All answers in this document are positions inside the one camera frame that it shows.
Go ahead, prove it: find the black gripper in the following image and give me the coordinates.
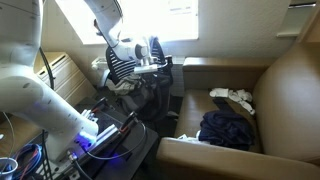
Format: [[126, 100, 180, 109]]
[[134, 58, 158, 74]]

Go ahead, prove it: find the beige crumpled cloth on chair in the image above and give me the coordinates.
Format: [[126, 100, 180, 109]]
[[106, 74, 141, 95]]

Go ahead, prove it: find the dark navy clothing pile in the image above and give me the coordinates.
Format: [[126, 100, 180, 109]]
[[198, 98, 255, 151]]

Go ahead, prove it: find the white cloth at sofa front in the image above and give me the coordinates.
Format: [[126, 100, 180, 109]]
[[177, 130, 210, 145]]

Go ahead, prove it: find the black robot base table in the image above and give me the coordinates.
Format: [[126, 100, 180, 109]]
[[36, 105, 158, 180]]

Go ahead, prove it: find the blue coiled cable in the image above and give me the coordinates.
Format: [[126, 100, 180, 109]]
[[11, 142, 44, 180]]

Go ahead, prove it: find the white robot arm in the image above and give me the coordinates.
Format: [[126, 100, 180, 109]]
[[0, 0, 98, 164]]

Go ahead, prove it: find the grey cable loop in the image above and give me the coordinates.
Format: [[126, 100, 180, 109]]
[[71, 122, 148, 180]]

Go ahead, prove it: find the white paper cup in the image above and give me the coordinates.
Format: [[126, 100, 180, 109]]
[[0, 157, 18, 180]]

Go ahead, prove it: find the white sock on sofa seat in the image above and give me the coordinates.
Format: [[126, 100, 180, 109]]
[[209, 88, 229, 97]]

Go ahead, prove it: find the tan leather sofa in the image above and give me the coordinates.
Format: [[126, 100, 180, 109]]
[[156, 44, 320, 180]]

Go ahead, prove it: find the light wooden drawer cabinet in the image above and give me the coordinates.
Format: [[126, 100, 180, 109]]
[[44, 52, 96, 106]]

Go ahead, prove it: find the black mesh office chair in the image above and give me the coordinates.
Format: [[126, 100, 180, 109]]
[[105, 35, 175, 101]]

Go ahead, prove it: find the black clamp with red handle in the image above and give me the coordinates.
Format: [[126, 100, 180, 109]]
[[119, 111, 137, 133]]

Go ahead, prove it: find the white sock near sofa back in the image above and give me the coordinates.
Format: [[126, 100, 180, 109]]
[[228, 89, 255, 115]]

